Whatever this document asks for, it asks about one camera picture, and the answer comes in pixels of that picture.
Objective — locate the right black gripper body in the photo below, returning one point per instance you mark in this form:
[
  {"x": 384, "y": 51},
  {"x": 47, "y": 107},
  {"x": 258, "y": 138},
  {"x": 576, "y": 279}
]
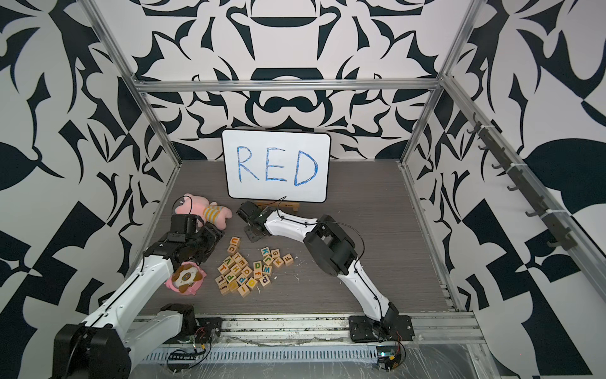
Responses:
[{"x": 249, "y": 224}]

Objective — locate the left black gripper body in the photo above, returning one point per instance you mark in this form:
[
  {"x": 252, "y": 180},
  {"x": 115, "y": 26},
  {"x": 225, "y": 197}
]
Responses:
[{"x": 206, "y": 242}]

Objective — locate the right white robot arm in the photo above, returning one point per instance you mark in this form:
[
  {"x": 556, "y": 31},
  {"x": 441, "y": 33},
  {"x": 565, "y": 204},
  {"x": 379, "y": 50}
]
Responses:
[{"x": 335, "y": 253}]

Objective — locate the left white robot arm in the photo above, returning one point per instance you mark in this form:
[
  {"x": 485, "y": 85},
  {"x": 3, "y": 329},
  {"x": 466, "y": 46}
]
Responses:
[{"x": 104, "y": 345}]

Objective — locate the wooden block letter U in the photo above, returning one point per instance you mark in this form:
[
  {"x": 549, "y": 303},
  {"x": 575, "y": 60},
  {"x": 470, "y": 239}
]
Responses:
[{"x": 236, "y": 241}]

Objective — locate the wooden block letter C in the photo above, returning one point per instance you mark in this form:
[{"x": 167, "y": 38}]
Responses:
[{"x": 232, "y": 250}]

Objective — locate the wooden block letter J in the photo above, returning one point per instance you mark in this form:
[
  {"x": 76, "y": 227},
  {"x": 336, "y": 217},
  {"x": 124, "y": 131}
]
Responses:
[{"x": 267, "y": 260}]

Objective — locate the wooden block letter D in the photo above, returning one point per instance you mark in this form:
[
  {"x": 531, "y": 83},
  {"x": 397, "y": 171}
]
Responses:
[{"x": 257, "y": 266}]

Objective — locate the wooden block letter F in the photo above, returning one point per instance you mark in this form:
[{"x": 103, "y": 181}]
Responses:
[{"x": 288, "y": 259}]

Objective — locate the small wooden easel stand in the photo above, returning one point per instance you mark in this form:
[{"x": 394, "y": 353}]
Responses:
[{"x": 292, "y": 206}]

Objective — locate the pink plush bear toy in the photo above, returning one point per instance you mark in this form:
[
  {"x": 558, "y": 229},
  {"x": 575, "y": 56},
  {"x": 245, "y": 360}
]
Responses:
[{"x": 209, "y": 212}]

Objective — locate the wooden block teal K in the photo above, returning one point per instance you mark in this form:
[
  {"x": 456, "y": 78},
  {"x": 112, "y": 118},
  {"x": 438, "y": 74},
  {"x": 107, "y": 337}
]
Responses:
[{"x": 265, "y": 252}]

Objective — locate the pink donut plush toy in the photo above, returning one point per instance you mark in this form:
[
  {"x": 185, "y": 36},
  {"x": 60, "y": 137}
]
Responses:
[{"x": 187, "y": 280}]

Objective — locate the wooden block brown K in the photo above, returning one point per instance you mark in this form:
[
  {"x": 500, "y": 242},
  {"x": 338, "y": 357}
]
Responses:
[{"x": 278, "y": 262}]

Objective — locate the whiteboard with RED writing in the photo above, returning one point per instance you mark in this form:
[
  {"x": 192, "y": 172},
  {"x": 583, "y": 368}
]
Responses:
[{"x": 273, "y": 165}]

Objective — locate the wooden block purple P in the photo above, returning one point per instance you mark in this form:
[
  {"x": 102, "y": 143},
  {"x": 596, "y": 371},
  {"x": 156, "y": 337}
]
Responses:
[{"x": 265, "y": 281}]

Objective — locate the left electronics board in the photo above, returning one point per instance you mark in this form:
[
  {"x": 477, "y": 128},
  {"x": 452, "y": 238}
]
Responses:
[{"x": 181, "y": 359}]

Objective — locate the electronics board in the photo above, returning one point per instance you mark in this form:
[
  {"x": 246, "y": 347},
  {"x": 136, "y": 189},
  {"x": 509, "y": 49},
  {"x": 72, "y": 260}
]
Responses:
[
  {"x": 181, "y": 359},
  {"x": 390, "y": 357}
]

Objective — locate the right electronics board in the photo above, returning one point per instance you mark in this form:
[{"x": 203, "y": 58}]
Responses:
[{"x": 390, "y": 357}]

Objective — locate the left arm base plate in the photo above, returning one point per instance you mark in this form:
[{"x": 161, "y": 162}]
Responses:
[{"x": 206, "y": 329}]

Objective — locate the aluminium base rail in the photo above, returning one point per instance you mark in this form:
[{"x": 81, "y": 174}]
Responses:
[{"x": 284, "y": 327}]

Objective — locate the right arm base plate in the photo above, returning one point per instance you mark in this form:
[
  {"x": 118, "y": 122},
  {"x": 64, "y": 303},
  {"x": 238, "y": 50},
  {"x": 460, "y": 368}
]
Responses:
[{"x": 365, "y": 330}]

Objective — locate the wall hook rack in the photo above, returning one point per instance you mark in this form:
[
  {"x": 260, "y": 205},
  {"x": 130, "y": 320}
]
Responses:
[{"x": 526, "y": 183}]

